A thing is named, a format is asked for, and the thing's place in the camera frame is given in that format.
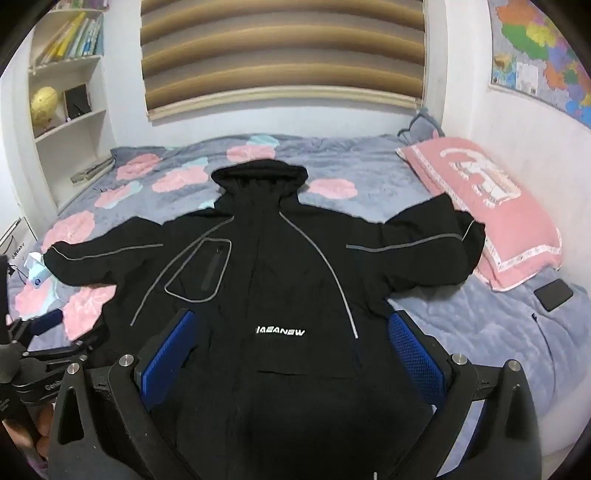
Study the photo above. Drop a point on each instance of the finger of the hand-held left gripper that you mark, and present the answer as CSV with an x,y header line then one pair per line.
x,y
46,319
69,349

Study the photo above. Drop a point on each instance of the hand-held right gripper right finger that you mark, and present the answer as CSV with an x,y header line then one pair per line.
x,y
415,355

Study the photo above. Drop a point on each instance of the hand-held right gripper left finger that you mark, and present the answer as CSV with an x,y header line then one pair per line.
x,y
168,350

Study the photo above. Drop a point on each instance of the black hooded jacket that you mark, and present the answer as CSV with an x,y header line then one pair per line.
x,y
277,277

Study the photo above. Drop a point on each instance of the person's left hand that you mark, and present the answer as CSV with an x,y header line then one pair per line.
x,y
44,427

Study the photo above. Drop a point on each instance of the small white blue bottle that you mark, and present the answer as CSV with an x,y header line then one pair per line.
x,y
36,272

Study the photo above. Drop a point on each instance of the white box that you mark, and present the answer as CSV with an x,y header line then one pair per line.
x,y
18,240

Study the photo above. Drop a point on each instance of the black phone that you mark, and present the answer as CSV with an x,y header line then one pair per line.
x,y
553,295

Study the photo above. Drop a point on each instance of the flat stacked books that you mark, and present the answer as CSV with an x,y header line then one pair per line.
x,y
92,170

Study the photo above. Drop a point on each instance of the pink pillow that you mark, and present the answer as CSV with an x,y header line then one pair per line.
x,y
508,221

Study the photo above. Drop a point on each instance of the grey floral blanket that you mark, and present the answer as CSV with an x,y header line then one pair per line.
x,y
369,175

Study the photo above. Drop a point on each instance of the golden globe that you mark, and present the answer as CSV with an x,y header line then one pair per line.
x,y
44,105

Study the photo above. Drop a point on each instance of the grey cushion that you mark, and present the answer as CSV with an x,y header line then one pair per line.
x,y
422,127

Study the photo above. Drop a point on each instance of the white bookshelf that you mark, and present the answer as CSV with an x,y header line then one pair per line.
x,y
99,92

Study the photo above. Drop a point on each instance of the row of books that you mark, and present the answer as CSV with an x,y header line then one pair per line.
x,y
74,39

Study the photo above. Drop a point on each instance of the black picture frame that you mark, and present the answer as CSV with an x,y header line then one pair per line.
x,y
76,101

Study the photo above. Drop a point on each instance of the colourful wall map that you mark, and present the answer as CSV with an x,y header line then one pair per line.
x,y
540,41

